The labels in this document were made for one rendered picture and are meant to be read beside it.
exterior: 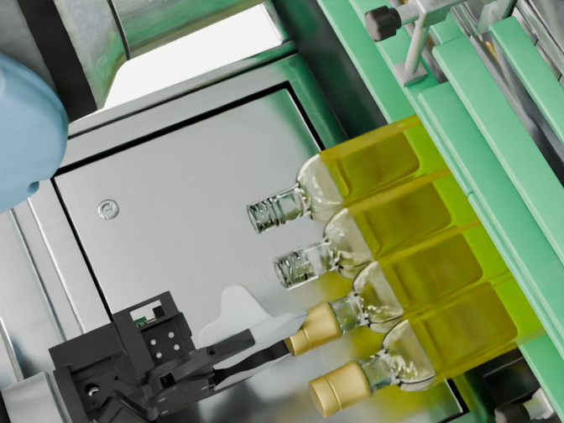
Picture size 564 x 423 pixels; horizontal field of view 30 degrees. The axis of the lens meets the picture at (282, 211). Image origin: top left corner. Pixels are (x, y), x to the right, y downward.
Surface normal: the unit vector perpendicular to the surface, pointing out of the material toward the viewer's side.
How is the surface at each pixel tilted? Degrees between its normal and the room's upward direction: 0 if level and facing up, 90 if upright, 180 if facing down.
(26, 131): 84
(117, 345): 90
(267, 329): 100
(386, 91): 90
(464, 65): 90
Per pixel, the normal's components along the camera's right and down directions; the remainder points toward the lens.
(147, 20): 0.43, 0.72
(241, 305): -0.11, -0.35
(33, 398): -0.07, -0.63
